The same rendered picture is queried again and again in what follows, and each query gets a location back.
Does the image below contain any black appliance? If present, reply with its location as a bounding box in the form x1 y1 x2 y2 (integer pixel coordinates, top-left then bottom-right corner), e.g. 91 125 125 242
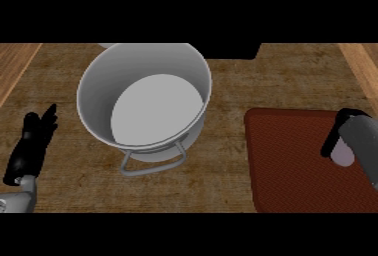
197 42 262 61

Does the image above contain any grey metal pot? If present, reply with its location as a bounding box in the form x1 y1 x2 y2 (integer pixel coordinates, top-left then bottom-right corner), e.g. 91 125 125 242
75 42 214 177

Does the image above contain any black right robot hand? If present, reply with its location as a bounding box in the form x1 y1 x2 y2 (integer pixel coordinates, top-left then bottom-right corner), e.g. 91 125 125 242
318 107 373 160

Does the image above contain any red-brown tray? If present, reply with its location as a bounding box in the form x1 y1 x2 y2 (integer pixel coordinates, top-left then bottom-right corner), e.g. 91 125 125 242
243 107 378 214

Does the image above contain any pale purple eggplant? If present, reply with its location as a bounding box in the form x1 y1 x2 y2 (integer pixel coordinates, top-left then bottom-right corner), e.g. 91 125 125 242
329 135 355 168

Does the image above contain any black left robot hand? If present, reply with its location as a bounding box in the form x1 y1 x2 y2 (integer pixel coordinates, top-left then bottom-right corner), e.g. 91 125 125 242
1 103 60 187

